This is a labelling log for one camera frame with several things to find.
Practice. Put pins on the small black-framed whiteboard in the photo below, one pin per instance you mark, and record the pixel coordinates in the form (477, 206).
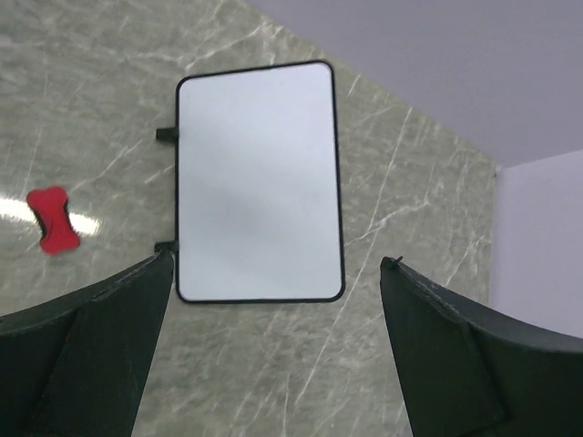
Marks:
(258, 205)

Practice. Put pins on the red and black eraser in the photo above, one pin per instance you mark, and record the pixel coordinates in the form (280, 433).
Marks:
(50, 208)

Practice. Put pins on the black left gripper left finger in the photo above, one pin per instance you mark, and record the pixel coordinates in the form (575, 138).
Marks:
(77, 365)

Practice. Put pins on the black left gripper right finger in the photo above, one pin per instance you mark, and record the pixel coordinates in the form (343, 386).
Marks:
(467, 370)

